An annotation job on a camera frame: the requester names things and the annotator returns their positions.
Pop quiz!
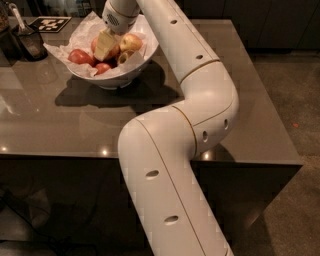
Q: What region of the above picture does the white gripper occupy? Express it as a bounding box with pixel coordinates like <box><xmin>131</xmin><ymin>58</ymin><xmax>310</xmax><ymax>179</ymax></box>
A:
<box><xmin>94</xmin><ymin>1</ymin><xmax>139</xmax><ymax>61</ymax></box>

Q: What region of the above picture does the red apple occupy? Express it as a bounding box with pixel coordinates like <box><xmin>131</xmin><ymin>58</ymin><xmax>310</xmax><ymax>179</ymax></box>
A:
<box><xmin>91</xmin><ymin>37</ymin><xmax>120</xmax><ymax>61</ymax></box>
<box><xmin>95</xmin><ymin>62</ymin><xmax>112</xmax><ymax>75</ymax></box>
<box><xmin>68</xmin><ymin>49</ymin><xmax>96</xmax><ymax>66</ymax></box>

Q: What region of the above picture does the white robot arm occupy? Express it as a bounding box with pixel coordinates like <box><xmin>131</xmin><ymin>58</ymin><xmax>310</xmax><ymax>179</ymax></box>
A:
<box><xmin>102</xmin><ymin>0</ymin><xmax>239</xmax><ymax>256</ymax></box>

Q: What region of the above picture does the red-yellow apple right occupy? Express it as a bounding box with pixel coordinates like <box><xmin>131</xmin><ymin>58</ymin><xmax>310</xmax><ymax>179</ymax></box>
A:
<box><xmin>117</xmin><ymin>50</ymin><xmax>134</xmax><ymax>65</ymax></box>

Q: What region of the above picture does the yellow-red apple back right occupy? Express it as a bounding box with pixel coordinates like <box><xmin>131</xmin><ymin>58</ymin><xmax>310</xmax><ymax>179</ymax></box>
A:
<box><xmin>119</xmin><ymin>33</ymin><xmax>143</xmax><ymax>52</ymax></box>

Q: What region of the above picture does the red apple front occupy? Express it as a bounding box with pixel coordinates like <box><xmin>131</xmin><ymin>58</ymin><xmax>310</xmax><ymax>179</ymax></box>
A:
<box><xmin>95</xmin><ymin>62</ymin><xmax>112</xmax><ymax>75</ymax></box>

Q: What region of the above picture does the white bowl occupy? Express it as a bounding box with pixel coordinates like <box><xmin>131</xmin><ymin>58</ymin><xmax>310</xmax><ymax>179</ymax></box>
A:
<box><xmin>65</xmin><ymin>13</ymin><xmax>159</xmax><ymax>90</ymax></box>

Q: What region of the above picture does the white crumpled paper liner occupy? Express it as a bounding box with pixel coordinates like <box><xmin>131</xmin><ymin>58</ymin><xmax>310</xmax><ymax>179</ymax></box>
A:
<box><xmin>44</xmin><ymin>12</ymin><xmax>158</xmax><ymax>87</ymax></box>

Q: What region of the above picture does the black fiducial marker card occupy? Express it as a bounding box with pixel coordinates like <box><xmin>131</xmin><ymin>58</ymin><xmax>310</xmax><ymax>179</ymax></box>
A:
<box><xmin>30</xmin><ymin>16</ymin><xmax>71</xmax><ymax>33</ymax></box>

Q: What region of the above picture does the dark cup with utensil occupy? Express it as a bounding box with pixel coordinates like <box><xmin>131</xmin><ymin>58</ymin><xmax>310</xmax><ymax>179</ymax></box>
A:
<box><xmin>12</xmin><ymin>25</ymin><xmax>48</xmax><ymax>62</ymax></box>

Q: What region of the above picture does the white utensil handle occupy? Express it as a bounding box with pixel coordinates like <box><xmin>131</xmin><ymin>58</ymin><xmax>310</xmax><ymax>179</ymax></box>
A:
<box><xmin>8</xmin><ymin>3</ymin><xmax>26</xmax><ymax>33</ymax></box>

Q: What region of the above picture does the black floor cable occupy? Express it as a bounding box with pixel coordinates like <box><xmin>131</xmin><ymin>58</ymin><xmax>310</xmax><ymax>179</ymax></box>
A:
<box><xmin>0</xmin><ymin>166</ymin><xmax>111</xmax><ymax>256</ymax></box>

